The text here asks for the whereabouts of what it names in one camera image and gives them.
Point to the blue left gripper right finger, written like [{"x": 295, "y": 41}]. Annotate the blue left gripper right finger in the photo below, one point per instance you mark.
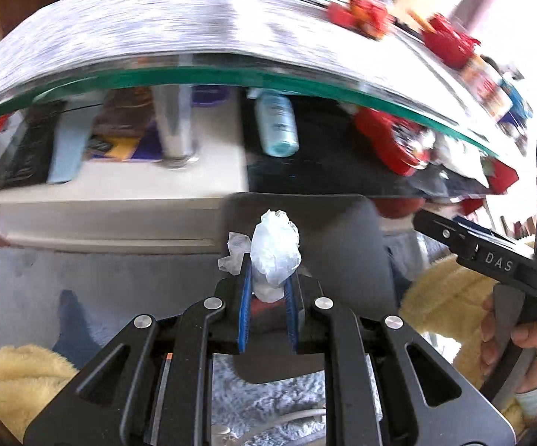
[{"x": 291, "y": 297}]

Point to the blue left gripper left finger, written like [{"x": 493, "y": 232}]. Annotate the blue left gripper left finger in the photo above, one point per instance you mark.
[{"x": 245, "y": 306}]

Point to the clear plastic bag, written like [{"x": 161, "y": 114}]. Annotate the clear plastic bag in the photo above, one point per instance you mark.
[{"x": 274, "y": 253}]

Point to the red plastic bag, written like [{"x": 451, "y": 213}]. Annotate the red plastic bag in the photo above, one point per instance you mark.
[{"x": 370, "y": 17}]

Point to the black trash bin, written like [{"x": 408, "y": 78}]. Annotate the black trash bin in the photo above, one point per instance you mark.
[{"x": 341, "y": 247}]

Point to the person right hand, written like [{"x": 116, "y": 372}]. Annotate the person right hand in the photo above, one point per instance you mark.
[{"x": 523, "y": 336}]

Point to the yellow fluffy blanket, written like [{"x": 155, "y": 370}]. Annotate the yellow fluffy blanket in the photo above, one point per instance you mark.
[{"x": 447, "y": 299}]

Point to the light blue bottle under table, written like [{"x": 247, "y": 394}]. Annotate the light blue bottle under table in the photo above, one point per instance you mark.
[{"x": 276, "y": 124}]

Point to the grey woven table cloth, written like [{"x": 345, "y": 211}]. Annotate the grey woven table cloth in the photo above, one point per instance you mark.
[{"x": 80, "y": 46}]

